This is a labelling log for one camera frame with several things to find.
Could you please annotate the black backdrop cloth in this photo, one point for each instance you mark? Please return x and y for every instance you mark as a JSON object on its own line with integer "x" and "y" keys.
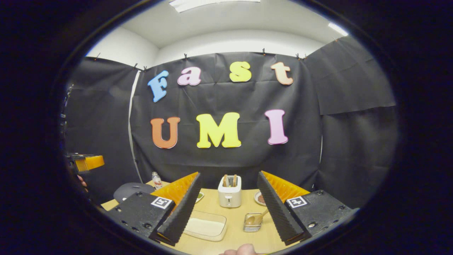
{"x": 219, "y": 99}

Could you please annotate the white toaster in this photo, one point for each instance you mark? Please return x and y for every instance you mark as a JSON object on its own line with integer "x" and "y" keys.
{"x": 229, "y": 198}

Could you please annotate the clear plastic rice container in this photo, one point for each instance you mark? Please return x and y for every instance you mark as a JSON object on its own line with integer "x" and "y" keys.
{"x": 212, "y": 214}

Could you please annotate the wooden spoon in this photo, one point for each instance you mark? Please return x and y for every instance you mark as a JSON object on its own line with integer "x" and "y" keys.
{"x": 250, "y": 220}

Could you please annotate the small white divided dish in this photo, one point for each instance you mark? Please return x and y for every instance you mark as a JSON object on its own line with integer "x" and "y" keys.
{"x": 200, "y": 197}

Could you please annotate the brown meat piece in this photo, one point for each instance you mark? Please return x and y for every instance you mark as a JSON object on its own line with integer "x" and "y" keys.
{"x": 261, "y": 199}

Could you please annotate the small clear plastic bottle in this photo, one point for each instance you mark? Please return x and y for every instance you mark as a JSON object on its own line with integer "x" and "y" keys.
{"x": 156, "y": 181}

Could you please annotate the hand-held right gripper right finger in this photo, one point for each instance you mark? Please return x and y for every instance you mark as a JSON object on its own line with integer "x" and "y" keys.
{"x": 276, "y": 209}

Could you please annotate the small ceiling light panel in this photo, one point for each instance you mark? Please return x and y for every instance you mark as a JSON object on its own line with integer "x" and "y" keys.
{"x": 338, "y": 29}

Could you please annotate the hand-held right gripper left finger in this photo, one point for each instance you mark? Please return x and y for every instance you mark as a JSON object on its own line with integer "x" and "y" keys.
{"x": 184, "y": 209}

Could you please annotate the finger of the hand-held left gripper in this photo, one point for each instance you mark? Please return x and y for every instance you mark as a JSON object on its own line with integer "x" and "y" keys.
{"x": 92, "y": 162}

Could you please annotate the dark grey rice cooker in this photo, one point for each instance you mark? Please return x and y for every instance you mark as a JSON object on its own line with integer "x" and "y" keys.
{"x": 132, "y": 191}

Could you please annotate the clear chopstick holder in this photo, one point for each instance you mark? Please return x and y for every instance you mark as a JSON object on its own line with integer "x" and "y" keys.
{"x": 252, "y": 228}

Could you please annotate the white round plate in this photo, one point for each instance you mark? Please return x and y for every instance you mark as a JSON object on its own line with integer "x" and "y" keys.
{"x": 256, "y": 198}

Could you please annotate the long ceiling light panel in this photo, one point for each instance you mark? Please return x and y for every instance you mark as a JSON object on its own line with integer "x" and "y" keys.
{"x": 212, "y": 3}

